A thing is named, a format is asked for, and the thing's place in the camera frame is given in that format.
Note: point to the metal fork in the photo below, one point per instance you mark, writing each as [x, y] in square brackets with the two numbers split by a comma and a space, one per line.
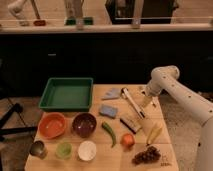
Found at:
[142, 91]

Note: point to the white handled knife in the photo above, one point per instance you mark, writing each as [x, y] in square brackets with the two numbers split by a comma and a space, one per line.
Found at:
[128, 96]

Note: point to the orange tomato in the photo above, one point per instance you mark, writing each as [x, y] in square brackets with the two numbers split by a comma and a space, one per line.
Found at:
[127, 140]

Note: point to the blue sponge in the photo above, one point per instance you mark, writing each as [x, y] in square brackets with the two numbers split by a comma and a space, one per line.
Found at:
[108, 111]

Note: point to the red object on shelf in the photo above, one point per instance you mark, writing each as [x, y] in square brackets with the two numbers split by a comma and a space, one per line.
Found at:
[39, 23]

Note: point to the green plastic tray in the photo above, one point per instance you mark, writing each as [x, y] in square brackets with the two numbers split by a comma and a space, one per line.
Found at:
[67, 95]

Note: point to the green plastic cup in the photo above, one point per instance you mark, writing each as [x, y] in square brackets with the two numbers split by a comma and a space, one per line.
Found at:
[63, 150]

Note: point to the grey blue cloth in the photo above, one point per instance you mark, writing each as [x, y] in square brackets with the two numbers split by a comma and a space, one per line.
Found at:
[113, 93]

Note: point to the black tripod stand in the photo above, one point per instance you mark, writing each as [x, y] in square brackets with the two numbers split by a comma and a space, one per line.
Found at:
[12, 122]

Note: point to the orange bowl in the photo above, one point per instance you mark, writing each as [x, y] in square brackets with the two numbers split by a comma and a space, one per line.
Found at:
[52, 125]

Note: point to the green box on shelf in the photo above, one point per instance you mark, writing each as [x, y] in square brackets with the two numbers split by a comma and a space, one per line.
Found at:
[74, 21]

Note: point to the green chili pepper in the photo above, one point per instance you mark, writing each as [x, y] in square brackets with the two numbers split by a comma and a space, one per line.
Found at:
[110, 131]

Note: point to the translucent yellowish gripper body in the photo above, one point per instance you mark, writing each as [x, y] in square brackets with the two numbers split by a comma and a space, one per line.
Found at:
[146, 101]

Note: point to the black brush block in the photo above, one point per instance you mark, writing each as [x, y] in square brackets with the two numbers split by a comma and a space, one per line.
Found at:
[132, 125]

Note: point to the bunch of dark grapes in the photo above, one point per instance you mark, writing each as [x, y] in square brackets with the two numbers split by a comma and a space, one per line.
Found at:
[150, 155]

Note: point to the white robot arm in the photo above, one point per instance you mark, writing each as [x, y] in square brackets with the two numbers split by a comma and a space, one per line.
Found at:
[165, 78]

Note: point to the dark purple bowl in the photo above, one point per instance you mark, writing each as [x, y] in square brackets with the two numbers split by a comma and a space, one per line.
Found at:
[84, 124]

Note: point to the metal cup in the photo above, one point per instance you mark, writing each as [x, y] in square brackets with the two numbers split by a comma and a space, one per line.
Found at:
[38, 149]

